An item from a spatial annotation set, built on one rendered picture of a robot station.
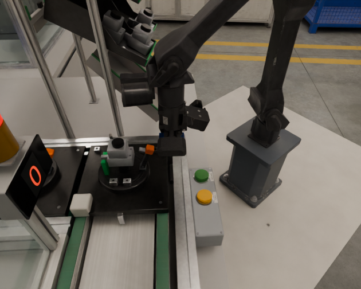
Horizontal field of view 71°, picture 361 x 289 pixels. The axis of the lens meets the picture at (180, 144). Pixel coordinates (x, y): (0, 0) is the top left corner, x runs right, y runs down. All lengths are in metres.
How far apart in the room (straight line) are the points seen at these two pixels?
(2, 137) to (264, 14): 4.49
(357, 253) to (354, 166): 0.97
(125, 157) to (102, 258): 0.24
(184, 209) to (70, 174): 0.33
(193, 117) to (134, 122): 0.53
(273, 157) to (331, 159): 0.41
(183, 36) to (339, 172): 0.73
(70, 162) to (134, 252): 0.32
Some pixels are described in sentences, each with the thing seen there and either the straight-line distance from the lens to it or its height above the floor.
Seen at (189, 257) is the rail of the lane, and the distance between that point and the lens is 0.61.
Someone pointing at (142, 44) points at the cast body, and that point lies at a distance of 0.78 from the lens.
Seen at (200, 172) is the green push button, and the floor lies 0.97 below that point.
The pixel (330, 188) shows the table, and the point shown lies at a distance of 0.95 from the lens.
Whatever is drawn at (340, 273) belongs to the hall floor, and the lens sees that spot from 1.85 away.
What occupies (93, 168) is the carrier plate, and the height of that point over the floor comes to 0.97.
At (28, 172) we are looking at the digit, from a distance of 0.46.
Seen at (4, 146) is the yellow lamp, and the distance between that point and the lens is 0.42.
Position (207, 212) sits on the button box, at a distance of 0.66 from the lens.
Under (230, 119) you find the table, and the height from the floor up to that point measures 0.86.
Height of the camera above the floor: 1.53
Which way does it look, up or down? 44 degrees down
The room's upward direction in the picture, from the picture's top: straight up
